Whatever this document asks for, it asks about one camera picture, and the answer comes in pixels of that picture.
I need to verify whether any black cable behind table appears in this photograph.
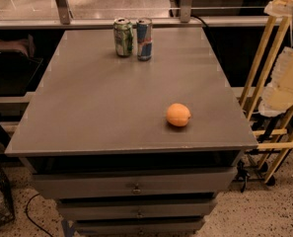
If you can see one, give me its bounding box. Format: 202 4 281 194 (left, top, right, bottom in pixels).
190 14 223 67

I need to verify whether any black floor cable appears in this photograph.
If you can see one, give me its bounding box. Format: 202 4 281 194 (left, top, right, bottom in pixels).
25 193 55 237

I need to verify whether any metal window frame post right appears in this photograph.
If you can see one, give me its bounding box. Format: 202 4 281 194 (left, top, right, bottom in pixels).
180 0 192 23

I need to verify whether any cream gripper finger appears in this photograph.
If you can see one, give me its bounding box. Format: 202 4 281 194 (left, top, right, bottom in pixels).
264 0 293 17
257 47 293 118

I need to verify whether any grey drawer cabinet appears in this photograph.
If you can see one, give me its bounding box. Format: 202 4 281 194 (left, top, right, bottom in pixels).
4 27 259 237

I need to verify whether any grey drawer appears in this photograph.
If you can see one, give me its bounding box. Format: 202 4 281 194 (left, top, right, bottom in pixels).
75 218 204 235
33 167 237 198
58 199 216 220

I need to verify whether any middle grey drawer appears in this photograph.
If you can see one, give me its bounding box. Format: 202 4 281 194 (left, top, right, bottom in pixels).
58 199 216 220

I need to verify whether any black chair with cushion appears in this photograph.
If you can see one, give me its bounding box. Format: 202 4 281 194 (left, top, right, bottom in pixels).
0 35 43 97

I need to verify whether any metal window frame post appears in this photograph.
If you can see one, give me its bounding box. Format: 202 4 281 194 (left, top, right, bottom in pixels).
180 0 192 23
55 0 70 25

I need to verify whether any orange fruit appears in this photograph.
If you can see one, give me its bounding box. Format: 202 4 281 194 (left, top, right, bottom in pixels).
166 103 191 127

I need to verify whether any bottom grey drawer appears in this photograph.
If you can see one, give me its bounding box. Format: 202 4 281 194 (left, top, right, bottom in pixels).
75 218 204 235

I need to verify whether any yellow wooden rack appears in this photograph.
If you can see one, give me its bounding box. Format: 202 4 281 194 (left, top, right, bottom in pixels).
239 0 293 186

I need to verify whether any top grey drawer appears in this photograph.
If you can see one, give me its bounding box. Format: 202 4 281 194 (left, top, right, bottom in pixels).
33 167 237 198

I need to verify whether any green soda can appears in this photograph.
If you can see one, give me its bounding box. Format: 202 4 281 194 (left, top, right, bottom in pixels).
113 18 133 57

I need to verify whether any blue silver redbull can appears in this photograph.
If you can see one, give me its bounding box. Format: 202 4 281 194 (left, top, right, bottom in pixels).
136 18 153 61

